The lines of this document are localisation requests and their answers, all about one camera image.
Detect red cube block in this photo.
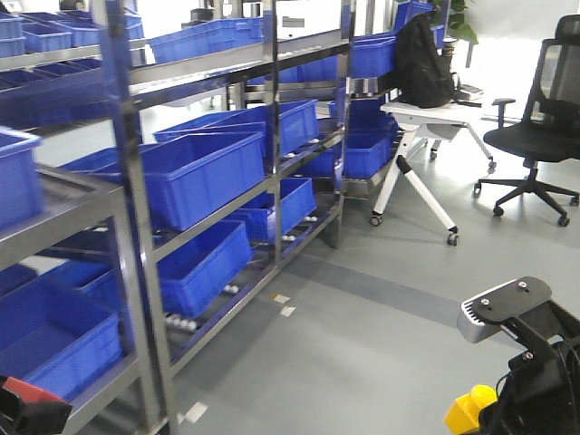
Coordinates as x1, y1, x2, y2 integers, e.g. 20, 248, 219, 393
1, 377, 64, 402

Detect black backpack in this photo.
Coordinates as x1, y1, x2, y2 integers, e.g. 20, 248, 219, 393
394, 14, 455, 109

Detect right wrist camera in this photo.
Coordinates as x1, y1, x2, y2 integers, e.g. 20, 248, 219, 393
457, 276, 552, 343

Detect white folding desk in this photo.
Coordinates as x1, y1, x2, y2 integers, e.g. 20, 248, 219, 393
370, 101, 497, 246

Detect blue bin bottom left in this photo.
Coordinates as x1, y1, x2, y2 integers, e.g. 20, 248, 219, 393
1, 276, 123, 401

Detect blue bin on middle shelf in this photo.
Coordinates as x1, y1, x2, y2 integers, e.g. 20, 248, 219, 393
61, 130, 268, 233

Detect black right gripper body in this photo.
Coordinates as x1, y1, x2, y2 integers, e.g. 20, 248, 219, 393
496, 302, 579, 434

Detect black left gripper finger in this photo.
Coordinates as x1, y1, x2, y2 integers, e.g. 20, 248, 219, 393
1, 387, 73, 434

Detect steel storage rack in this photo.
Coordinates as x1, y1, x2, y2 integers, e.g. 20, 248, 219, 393
0, 0, 359, 435

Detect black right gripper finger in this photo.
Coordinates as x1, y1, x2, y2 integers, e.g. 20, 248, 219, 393
478, 400, 512, 435

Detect blue bin lower shelf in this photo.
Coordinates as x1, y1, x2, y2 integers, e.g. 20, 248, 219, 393
49, 219, 254, 319

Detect black mesh office chair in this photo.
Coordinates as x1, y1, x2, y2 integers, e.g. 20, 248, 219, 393
473, 14, 579, 227

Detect yellow toy brick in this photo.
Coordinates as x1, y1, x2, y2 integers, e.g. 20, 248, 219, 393
444, 384, 498, 434

